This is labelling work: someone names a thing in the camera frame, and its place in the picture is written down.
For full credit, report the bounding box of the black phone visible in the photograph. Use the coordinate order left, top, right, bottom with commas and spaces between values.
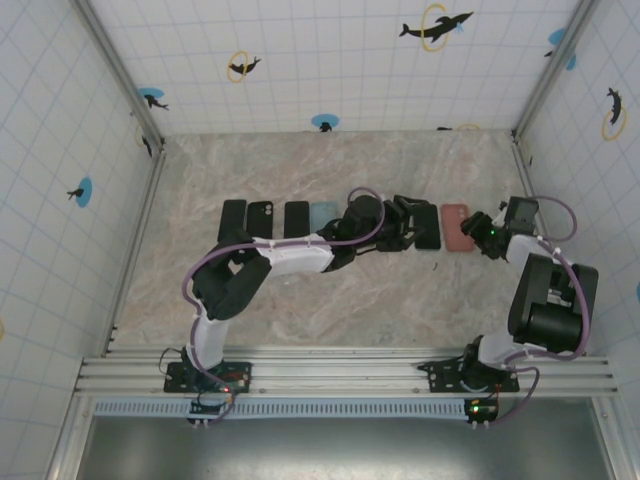
309, 200, 341, 235
440, 203, 475, 254

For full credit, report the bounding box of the blue circle animal sticker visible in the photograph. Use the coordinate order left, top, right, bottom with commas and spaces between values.
138, 87, 170, 112
310, 113, 340, 134
66, 176, 94, 208
544, 28, 569, 58

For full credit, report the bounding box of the black connector box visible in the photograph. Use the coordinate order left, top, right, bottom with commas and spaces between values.
187, 399, 224, 426
463, 398, 500, 430

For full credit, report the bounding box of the small circuit board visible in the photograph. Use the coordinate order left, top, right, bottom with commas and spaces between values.
219, 370, 251, 393

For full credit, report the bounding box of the grey metal panel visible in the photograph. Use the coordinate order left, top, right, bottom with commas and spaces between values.
74, 417, 616, 480

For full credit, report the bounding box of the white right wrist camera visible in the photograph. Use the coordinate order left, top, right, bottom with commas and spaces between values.
501, 196, 541, 236

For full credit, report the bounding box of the aluminium side rail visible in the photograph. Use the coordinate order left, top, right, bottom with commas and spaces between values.
510, 130, 587, 357
102, 142, 169, 357

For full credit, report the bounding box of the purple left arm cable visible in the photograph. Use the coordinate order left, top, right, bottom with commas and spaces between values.
182, 187, 387, 425

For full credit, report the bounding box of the aluminium mounting rail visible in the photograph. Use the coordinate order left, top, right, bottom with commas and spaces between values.
73, 344, 621, 399

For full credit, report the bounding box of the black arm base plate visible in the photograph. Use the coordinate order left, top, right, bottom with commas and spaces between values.
163, 360, 254, 394
417, 360, 520, 394

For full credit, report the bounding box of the aluminium frame post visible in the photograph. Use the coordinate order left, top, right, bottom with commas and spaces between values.
69, 0, 167, 151
510, 0, 601, 141

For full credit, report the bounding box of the white slotted cable duct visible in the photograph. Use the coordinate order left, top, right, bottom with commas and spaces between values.
92, 399, 474, 419

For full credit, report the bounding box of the large dolphin yellow ring sticker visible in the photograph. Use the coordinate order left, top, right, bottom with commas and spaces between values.
398, 3, 475, 54

